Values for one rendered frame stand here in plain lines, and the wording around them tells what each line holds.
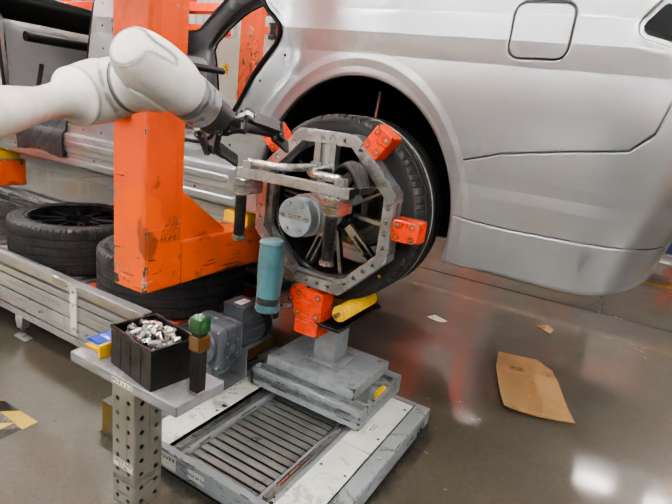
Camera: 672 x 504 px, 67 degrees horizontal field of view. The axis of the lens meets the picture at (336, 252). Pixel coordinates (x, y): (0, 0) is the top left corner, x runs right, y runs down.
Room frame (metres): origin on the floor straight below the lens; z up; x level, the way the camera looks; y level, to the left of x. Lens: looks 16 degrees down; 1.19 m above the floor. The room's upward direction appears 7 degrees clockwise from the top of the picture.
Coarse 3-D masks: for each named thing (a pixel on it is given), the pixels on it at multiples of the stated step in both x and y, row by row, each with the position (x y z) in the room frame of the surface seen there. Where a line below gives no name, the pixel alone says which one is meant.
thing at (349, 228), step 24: (312, 144) 1.82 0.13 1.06; (288, 192) 1.89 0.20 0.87; (360, 216) 1.73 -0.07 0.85; (288, 240) 1.86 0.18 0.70; (312, 240) 1.97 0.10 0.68; (336, 240) 1.77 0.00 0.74; (360, 240) 1.72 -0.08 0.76; (312, 264) 1.82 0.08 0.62; (336, 264) 1.88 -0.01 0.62; (360, 264) 1.91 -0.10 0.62
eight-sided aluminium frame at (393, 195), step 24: (360, 144) 1.62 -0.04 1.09; (384, 168) 1.63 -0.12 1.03; (264, 192) 1.81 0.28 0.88; (384, 192) 1.57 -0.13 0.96; (264, 216) 1.80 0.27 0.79; (384, 216) 1.57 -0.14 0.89; (384, 240) 1.57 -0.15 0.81; (288, 264) 1.75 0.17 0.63; (384, 264) 1.57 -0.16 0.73; (336, 288) 1.64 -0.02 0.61
